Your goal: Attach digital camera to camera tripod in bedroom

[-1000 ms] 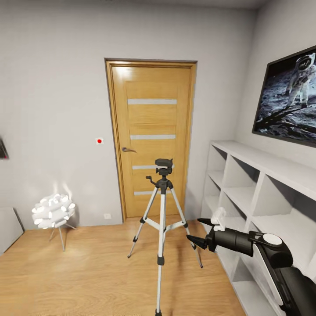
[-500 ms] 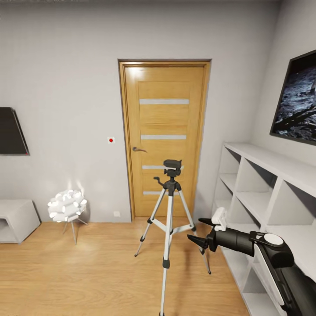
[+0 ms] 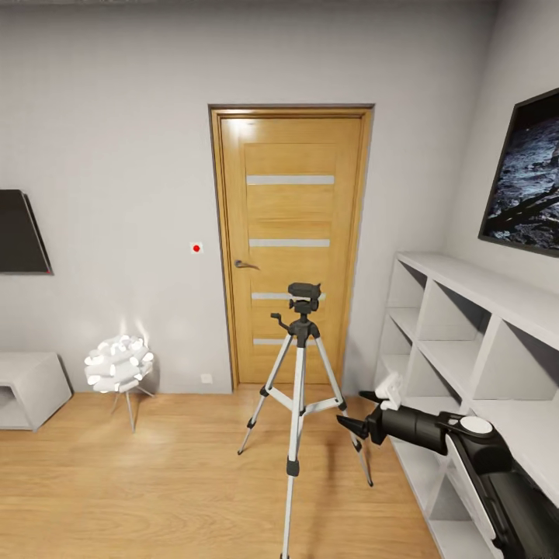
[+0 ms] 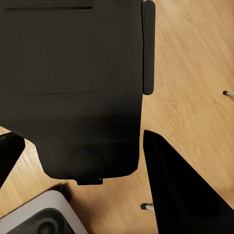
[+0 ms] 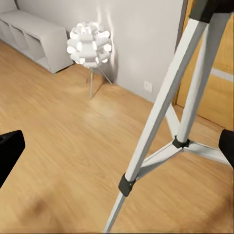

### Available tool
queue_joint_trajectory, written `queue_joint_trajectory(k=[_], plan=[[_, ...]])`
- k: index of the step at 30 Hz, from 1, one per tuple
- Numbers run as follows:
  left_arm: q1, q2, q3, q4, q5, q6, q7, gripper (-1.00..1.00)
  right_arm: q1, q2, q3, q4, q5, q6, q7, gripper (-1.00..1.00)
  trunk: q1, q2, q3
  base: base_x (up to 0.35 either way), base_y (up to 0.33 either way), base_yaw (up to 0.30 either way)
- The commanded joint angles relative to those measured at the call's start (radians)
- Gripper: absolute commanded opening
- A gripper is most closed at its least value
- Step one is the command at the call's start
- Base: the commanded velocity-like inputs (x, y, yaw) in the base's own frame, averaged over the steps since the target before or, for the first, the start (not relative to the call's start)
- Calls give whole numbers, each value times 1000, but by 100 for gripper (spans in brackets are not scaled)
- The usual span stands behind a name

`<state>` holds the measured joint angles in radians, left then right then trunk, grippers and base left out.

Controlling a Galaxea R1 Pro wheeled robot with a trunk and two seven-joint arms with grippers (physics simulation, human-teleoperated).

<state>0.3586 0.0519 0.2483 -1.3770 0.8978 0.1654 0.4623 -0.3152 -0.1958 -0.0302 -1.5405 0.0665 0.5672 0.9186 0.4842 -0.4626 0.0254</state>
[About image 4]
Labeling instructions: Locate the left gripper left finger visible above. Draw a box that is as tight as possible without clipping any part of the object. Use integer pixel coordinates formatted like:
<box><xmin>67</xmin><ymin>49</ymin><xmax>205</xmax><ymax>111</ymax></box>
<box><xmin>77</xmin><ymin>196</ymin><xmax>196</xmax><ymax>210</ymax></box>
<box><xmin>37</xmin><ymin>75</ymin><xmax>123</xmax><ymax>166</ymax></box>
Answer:
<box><xmin>0</xmin><ymin>132</ymin><xmax>25</xmax><ymax>188</ymax></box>

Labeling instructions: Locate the camera tripod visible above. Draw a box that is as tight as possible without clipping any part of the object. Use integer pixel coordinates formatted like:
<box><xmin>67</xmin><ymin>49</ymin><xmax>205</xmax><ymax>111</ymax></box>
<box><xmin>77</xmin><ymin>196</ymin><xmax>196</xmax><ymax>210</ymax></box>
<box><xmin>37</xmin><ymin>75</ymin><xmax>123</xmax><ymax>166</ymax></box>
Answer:
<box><xmin>141</xmin><ymin>91</ymin><xmax>234</xmax><ymax>211</ymax></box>

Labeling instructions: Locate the digital camera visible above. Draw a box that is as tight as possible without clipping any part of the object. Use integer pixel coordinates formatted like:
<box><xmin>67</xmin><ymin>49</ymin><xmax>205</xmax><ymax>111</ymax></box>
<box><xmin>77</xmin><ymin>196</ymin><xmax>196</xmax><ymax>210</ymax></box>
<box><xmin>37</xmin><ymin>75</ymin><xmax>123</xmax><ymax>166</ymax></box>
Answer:
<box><xmin>0</xmin><ymin>0</ymin><xmax>156</xmax><ymax>185</ymax></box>

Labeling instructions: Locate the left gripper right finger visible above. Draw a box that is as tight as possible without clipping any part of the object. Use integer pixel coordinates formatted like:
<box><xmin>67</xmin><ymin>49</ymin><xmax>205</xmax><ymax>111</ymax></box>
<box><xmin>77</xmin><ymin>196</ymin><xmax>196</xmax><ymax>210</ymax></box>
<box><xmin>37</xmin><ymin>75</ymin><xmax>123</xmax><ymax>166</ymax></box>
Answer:
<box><xmin>143</xmin><ymin>130</ymin><xmax>234</xmax><ymax>234</ymax></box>

